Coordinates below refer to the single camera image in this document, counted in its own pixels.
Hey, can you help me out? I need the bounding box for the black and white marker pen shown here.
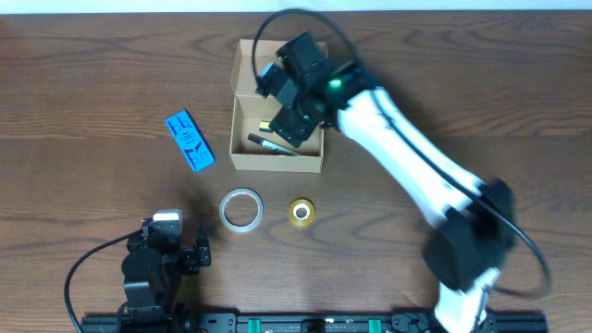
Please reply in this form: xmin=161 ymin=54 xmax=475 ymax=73
xmin=248 ymin=133 xmax=300 ymax=156

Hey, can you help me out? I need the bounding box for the blue plastic tape dispenser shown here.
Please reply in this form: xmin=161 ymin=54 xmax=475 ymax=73
xmin=166 ymin=109 xmax=216 ymax=172

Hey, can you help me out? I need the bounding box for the small yellow tape roll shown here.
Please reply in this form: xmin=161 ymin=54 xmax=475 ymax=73
xmin=289 ymin=199 xmax=315 ymax=228

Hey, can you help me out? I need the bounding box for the yellow and black marker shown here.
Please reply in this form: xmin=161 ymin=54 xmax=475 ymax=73
xmin=259 ymin=121 xmax=273 ymax=133

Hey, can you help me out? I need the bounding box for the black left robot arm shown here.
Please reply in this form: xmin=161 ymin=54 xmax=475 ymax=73
xmin=117 ymin=218 xmax=212 ymax=332

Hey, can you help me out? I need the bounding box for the large clear tape roll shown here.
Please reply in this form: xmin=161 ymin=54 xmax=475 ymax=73
xmin=218 ymin=188 xmax=265 ymax=233

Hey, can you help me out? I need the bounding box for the open cardboard box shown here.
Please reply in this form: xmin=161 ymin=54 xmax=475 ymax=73
xmin=229 ymin=39 xmax=324 ymax=173

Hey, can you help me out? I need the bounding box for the black mounting rail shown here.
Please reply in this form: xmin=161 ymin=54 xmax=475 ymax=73
xmin=81 ymin=312 xmax=549 ymax=333

